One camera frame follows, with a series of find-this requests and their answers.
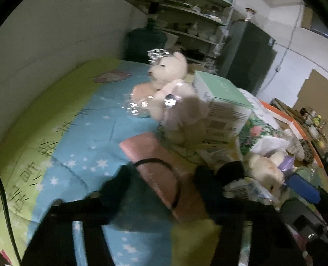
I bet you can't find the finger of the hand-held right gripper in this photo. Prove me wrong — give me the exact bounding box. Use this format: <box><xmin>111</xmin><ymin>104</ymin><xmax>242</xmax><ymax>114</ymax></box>
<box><xmin>219</xmin><ymin>161</ymin><xmax>245</xmax><ymax>189</ymax></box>
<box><xmin>287</xmin><ymin>171</ymin><xmax>321</xmax><ymax>204</ymax></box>

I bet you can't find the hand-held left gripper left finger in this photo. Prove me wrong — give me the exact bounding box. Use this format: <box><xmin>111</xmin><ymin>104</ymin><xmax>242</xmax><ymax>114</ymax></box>
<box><xmin>21</xmin><ymin>166</ymin><xmax>139</xmax><ymax>266</ymax></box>

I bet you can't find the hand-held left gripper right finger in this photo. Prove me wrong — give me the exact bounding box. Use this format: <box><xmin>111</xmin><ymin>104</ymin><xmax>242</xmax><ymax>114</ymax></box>
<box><xmin>194</xmin><ymin>166</ymin><xmax>254</xmax><ymax>266</ymax></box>

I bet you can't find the black hair tie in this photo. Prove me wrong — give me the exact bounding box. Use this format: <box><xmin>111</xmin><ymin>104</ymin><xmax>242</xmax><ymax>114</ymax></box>
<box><xmin>133</xmin><ymin>158</ymin><xmax>182</xmax><ymax>209</ymax></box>

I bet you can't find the small white plush bear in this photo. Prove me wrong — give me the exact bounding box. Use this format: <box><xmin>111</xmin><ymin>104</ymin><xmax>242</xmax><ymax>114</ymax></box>
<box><xmin>246</xmin><ymin>152</ymin><xmax>288</xmax><ymax>198</ymax></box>

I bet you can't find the pink pouch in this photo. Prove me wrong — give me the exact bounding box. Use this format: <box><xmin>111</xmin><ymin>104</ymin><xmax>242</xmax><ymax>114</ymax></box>
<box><xmin>119</xmin><ymin>132</ymin><xmax>209</xmax><ymax>223</ymax></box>

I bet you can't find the orange-rimmed cardboard box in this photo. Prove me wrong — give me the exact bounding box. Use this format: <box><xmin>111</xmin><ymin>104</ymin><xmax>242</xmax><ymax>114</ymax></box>
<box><xmin>257</xmin><ymin>100</ymin><xmax>328</xmax><ymax>200</ymax></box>

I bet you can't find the large white teddy bear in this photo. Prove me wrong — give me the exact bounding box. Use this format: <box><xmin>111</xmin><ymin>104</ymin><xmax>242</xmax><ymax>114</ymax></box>
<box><xmin>125</xmin><ymin>48</ymin><xmax>210</xmax><ymax>146</ymax></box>

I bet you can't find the floral tissue pack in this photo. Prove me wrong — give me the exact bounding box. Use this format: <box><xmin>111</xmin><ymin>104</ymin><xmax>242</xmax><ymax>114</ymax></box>
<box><xmin>236</xmin><ymin>116</ymin><xmax>288</xmax><ymax>156</ymax></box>

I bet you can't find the green and white carton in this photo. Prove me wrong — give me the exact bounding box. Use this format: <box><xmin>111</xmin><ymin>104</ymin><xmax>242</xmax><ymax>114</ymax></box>
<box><xmin>193</xmin><ymin>70</ymin><xmax>254</xmax><ymax>142</ymax></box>

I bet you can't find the group of small bottles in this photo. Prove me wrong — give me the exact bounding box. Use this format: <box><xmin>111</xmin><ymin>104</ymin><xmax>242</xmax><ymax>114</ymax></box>
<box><xmin>298</xmin><ymin>106</ymin><xmax>328</xmax><ymax>145</ymax></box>

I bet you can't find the printed bed blanket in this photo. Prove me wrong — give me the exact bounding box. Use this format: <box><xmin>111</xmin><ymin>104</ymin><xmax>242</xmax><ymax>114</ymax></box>
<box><xmin>0</xmin><ymin>58</ymin><xmax>264</xmax><ymax>266</ymax></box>

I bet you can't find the cardboard sheet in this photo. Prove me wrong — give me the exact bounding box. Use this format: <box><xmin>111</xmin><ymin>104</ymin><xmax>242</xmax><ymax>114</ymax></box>
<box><xmin>294</xmin><ymin>69</ymin><xmax>328</xmax><ymax>111</ymax></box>

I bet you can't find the dark refrigerator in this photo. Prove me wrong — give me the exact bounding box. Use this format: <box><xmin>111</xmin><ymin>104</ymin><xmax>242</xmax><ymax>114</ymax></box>
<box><xmin>221</xmin><ymin>19</ymin><xmax>278</xmax><ymax>96</ymax></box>

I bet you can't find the dark water jug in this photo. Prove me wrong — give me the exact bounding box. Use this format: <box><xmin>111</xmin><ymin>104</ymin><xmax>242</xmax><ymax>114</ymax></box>
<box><xmin>125</xmin><ymin>19</ymin><xmax>168</xmax><ymax>63</ymax></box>

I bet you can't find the white shelf rack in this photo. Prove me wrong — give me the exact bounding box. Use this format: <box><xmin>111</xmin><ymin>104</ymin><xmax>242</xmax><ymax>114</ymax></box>
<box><xmin>136</xmin><ymin>0</ymin><xmax>234</xmax><ymax>71</ymax></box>

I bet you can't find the black cable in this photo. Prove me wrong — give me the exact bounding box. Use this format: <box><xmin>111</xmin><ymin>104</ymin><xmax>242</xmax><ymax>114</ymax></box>
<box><xmin>0</xmin><ymin>155</ymin><xmax>22</xmax><ymax>258</ymax></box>

